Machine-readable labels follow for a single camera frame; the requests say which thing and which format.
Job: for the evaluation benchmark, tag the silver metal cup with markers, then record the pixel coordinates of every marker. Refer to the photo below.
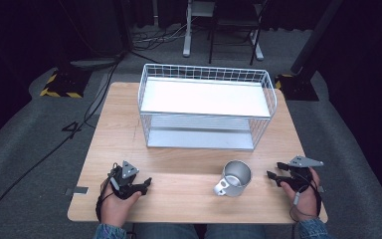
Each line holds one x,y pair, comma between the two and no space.
235,179

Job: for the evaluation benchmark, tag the person's left hand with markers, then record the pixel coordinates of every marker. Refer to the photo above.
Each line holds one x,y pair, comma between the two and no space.
114,207

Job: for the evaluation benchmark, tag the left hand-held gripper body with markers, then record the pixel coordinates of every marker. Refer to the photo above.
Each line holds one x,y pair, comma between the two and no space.
125,174

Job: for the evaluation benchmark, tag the person's right hand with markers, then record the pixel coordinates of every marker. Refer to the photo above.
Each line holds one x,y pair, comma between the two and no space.
306,202

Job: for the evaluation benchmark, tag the black slanted stand pole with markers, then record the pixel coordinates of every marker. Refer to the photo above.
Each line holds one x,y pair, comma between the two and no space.
315,36

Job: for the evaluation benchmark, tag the black metal frame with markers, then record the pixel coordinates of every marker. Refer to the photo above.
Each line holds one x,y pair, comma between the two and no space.
232,23

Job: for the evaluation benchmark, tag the black yellow-striped stand base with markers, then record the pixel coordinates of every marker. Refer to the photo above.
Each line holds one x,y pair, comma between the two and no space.
65,84
296,88

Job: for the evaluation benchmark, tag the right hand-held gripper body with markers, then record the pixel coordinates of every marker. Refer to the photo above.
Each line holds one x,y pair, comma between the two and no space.
299,172

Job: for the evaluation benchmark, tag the white metal stand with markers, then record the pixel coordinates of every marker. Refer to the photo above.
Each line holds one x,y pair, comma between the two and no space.
188,33

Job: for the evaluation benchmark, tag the grey tape piece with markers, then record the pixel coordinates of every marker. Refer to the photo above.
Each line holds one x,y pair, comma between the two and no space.
79,190

